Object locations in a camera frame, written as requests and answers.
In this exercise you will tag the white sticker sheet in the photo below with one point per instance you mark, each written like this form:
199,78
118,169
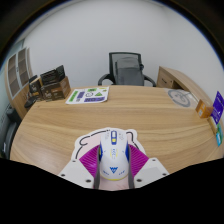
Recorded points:
87,95

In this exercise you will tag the black leather sofa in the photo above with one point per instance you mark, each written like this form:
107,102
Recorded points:
8,133

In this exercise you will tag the small orange box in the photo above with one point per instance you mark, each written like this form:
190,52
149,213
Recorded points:
203,109

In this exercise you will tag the wooden side desk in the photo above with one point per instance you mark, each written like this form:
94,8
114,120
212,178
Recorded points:
170,78

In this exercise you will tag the black mesh office chair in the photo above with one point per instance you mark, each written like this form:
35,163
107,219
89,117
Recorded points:
128,71

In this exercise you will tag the black cardboard box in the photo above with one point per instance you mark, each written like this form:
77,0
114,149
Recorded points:
51,76

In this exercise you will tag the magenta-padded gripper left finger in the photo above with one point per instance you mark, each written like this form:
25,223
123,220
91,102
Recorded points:
76,171

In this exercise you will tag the white blue computer mouse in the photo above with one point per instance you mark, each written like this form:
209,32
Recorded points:
113,156

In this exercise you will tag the wooden shelf unit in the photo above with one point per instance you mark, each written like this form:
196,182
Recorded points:
15,75

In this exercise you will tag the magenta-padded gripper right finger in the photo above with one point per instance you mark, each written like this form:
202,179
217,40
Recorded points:
150,170

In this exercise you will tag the wide brown cardboard box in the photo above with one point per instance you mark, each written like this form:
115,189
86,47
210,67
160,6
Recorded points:
56,90

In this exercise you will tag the purple card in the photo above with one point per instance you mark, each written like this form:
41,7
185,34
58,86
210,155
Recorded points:
218,107

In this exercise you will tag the small teal box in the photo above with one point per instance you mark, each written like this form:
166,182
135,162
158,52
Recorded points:
219,136

